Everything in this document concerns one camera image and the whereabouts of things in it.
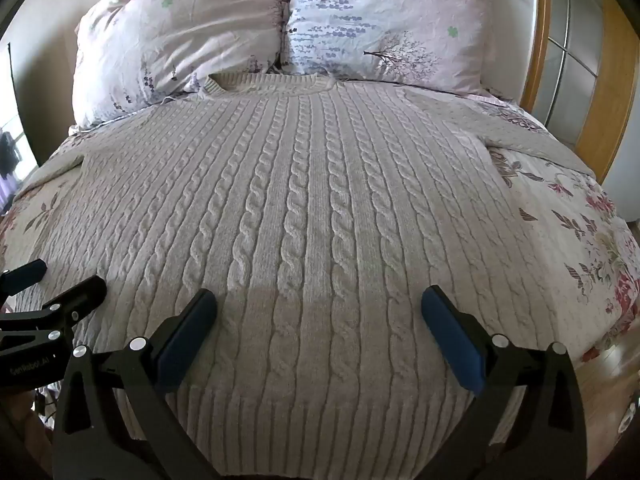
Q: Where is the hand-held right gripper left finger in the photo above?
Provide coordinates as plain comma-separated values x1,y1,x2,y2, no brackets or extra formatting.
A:
52,288,236,480

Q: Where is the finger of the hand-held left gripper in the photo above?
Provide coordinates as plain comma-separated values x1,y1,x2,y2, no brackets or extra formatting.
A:
0,275,108,347
0,259,47,296

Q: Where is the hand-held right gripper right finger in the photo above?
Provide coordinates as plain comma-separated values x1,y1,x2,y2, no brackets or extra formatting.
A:
421,285,588,480

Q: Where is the beige cable knit sweater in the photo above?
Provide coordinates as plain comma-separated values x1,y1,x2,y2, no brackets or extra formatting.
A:
15,72,598,480

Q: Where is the window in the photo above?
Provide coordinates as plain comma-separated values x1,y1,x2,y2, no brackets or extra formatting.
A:
0,42,36,191

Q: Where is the floral bed sheet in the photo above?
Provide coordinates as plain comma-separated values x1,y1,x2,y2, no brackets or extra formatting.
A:
0,85,640,461

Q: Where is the small white object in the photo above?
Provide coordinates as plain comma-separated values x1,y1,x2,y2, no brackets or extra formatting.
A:
617,400,640,433

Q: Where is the pink floral pillow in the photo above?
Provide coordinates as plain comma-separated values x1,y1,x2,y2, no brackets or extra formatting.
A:
72,0,291,131

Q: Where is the wooden framed glass wardrobe door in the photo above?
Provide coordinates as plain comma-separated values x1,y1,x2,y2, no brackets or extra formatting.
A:
520,0,640,186

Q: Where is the lavender print pillow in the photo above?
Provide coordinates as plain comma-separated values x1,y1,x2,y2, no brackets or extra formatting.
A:
280,0,501,98

